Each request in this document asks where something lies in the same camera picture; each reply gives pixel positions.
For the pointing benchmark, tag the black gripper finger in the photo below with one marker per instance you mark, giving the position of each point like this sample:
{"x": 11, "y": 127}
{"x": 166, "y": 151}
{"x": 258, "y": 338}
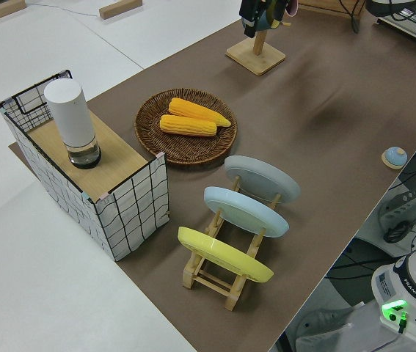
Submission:
{"x": 250, "y": 20}

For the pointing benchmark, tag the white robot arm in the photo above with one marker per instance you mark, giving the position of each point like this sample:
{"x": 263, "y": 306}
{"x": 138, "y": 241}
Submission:
{"x": 413, "y": 293}

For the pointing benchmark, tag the dark blue mug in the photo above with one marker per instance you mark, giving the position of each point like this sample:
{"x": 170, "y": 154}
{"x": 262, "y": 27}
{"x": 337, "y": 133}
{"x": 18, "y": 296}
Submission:
{"x": 271, "y": 16}

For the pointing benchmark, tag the wooden mug tree stand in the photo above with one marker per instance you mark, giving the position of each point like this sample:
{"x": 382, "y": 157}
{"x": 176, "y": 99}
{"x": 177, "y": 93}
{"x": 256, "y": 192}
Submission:
{"x": 257, "y": 55}

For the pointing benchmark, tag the pink mug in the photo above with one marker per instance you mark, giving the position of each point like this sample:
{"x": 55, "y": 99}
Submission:
{"x": 291, "y": 7}

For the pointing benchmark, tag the yellow corn cob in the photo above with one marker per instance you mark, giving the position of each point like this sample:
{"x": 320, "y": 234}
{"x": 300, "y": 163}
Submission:
{"x": 187, "y": 126}
{"x": 193, "y": 109}

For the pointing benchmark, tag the brown table mat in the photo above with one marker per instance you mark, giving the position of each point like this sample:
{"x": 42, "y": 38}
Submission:
{"x": 303, "y": 146}

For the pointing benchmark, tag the brown wicker basket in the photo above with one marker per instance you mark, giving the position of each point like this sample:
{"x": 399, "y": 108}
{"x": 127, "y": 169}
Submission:
{"x": 193, "y": 150}

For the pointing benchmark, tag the white toaster oven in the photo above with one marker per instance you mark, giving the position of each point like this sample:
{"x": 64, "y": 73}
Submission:
{"x": 409, "y": 25}

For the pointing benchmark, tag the grey plate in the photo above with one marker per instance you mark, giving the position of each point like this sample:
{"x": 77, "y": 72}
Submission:
{"x": 262, "y": 179}

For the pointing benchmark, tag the light blue plate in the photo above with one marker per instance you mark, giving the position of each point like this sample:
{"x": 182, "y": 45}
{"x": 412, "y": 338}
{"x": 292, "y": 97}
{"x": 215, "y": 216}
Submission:
{"x": 244, "y": 212}

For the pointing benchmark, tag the blue wooden service bell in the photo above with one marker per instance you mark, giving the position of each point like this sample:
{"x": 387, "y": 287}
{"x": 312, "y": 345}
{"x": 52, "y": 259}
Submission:
{"x": 394, "y": 157}

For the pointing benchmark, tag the yellow plate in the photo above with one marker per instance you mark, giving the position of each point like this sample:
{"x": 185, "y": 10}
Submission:
{"x": 222, "y": 256}

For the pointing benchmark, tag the white power strip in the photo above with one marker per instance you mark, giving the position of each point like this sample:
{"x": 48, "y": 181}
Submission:
{"x": 398, "y": 212}

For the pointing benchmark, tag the wooden plate rack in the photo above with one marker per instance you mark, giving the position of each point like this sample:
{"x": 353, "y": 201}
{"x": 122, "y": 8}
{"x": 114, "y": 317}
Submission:
{"x": 207, "y": 282}

